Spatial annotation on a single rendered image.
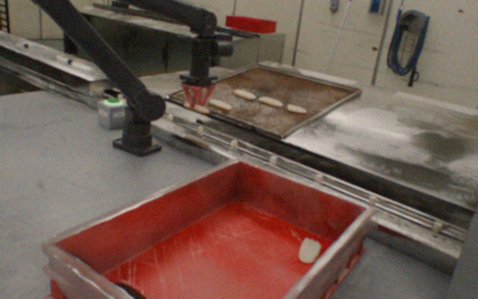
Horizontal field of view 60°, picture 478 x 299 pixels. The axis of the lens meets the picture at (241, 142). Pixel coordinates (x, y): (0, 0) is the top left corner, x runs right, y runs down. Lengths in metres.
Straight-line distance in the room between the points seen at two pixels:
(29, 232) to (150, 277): 0.26
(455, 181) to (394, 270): 0.35
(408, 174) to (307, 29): 4.36
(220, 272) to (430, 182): 0.58
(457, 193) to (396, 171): 0.14
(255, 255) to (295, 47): 4.77
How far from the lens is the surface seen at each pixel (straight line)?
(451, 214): 1.13
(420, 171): 1.12
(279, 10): 5.59
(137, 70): 4.98
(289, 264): 0.77
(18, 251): 0.81
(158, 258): 0.75
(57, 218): 0.88
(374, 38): 4.94
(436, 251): 0.87
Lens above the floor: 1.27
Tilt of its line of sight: 20 degrees down
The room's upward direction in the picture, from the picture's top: 7 degrees clockwise
